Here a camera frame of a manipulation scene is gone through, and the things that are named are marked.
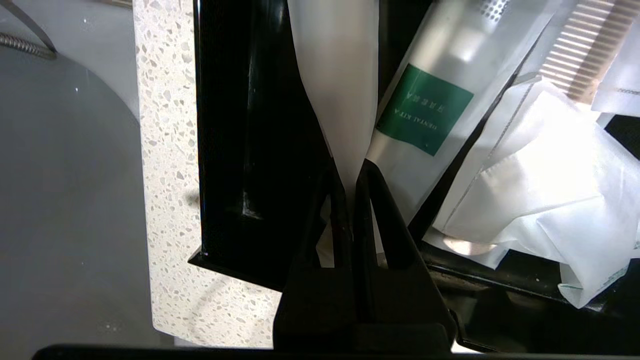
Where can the frosted dental kit packet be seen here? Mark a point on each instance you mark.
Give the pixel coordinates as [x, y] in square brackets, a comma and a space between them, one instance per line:
[430, 100]
[335, 75]

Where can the white crumpled pouch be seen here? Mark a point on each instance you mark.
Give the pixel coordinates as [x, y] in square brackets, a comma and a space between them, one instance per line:
[550, 190]

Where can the white bathtub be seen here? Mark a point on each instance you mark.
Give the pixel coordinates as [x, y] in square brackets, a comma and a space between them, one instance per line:
[65, 200]

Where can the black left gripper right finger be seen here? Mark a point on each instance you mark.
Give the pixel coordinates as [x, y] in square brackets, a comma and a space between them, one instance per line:
[400, 300]

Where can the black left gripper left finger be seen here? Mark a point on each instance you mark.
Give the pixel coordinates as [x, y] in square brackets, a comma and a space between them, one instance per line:
[315, 305]

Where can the black box drawer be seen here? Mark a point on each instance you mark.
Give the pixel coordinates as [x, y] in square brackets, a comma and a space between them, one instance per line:
[240, 150]

